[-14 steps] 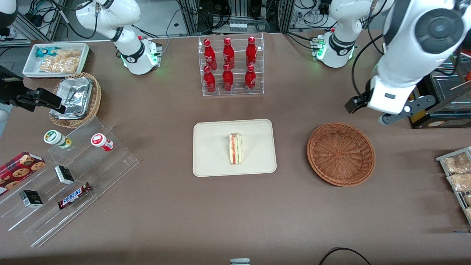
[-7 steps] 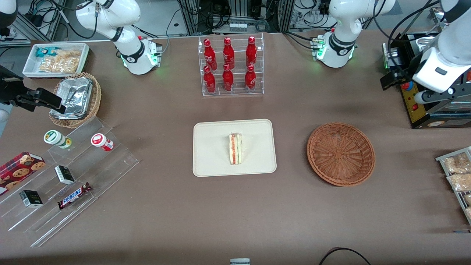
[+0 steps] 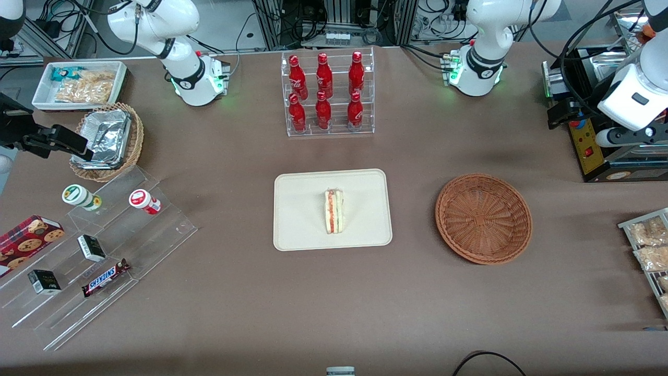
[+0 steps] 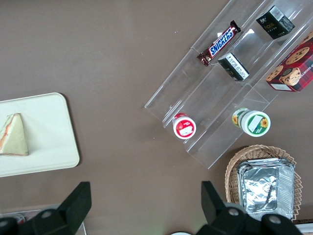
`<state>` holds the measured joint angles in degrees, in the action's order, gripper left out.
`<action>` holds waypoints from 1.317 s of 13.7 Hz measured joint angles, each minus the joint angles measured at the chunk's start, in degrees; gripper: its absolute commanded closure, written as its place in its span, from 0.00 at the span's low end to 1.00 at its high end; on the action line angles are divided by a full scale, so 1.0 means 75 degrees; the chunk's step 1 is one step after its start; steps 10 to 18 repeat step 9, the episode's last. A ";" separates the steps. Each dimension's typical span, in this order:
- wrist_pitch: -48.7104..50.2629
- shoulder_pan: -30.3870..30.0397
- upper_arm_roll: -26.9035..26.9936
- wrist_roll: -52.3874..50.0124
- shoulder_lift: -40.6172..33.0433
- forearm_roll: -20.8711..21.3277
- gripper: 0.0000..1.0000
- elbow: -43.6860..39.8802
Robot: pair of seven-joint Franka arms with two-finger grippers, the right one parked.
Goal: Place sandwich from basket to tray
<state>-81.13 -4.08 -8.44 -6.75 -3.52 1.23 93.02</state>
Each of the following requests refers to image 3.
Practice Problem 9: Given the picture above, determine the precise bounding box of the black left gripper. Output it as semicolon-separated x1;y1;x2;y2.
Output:
548;78;609;130

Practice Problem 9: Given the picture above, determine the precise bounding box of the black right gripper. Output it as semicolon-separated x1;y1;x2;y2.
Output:
0;93;94;160

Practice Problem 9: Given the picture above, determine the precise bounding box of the triangular sandwich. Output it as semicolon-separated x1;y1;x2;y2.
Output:
324;189;344;234

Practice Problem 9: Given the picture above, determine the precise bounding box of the tan wicker basket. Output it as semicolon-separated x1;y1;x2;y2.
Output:
69;102;145;183

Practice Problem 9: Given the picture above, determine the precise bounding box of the brown round wicker basket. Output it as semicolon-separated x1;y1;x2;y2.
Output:
435;173;533;265

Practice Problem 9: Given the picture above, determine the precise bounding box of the beige rectangular tray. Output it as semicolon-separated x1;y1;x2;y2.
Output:
273;168;393;252

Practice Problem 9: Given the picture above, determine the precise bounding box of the aluminium foil container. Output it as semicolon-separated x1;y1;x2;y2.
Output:
71;109;132;170

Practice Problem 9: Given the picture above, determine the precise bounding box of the black food warmer machine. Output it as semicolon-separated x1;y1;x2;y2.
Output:
542;10;668;183

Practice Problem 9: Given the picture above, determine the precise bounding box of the green lid cup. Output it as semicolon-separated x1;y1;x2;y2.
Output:
62;184;103;212

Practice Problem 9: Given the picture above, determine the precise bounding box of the white rectangular bin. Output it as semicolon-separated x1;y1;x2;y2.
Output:
31;61;128;111

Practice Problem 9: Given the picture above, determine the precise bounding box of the clear bag of chips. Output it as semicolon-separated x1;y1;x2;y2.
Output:
55;70;115;104

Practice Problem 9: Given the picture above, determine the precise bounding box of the steel warmer pan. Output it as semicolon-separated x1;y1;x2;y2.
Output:
589;51;629;81

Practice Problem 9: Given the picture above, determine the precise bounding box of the teal snack packet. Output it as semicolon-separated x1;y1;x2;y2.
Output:
50;66;84;83

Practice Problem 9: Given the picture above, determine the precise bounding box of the red lid cup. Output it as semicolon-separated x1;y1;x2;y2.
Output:
128;189;162;215

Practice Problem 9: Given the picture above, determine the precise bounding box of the red cookie box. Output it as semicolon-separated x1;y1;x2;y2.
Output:
0;215;66;278

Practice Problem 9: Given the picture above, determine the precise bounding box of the small black carton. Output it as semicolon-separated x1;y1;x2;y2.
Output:
27;269;62;295
77;234;106;263

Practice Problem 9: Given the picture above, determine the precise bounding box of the clear acrylic stepped display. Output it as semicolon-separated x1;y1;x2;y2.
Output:
0;166;199;351

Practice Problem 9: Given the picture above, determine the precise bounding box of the snickers chocolate bar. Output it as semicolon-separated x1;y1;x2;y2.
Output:
81;258;131;298

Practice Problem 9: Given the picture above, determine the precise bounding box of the red soda bottle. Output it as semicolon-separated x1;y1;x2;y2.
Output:
289;54;308;100
288;93;307;132
316;52;333;99
349;51;365;96
347;91;364;130
315;91;332;130

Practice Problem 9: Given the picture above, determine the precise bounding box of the clear acrylic bottle rack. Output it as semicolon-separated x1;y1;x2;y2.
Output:
281;47;375;137

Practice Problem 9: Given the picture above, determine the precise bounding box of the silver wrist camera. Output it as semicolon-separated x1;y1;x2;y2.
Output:
595;127;668;150

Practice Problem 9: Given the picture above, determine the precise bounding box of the grey wire rack tray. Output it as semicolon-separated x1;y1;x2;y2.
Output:
618;208;668;320

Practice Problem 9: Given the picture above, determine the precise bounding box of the aluminium frame rack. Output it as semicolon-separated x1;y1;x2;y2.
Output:
253;0;418;50

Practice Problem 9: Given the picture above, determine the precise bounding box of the black cable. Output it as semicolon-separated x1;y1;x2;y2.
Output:
451;350;528;376

